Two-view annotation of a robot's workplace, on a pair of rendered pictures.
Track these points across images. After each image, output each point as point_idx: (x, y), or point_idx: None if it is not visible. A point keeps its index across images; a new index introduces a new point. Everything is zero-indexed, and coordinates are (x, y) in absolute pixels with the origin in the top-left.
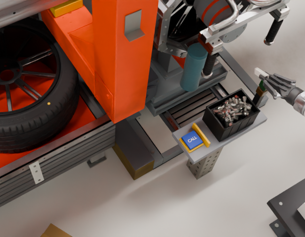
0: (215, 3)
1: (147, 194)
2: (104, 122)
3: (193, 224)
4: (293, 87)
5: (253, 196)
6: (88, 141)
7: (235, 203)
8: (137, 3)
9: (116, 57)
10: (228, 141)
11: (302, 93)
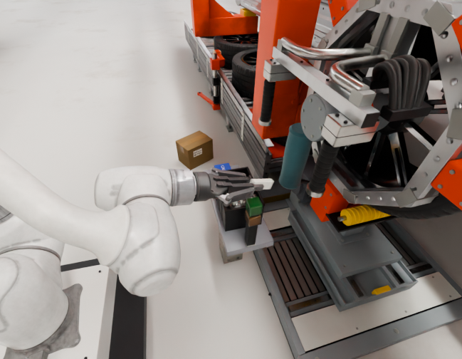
0: None
1: None
2: (265, 142)
3: (181, 231)
4: (215, 189)
5: (181, 295)
6: (256, 143)
7: (181, 273)
8: None
9: (260, 18)
10: (212, 201)
11: (190, 173)
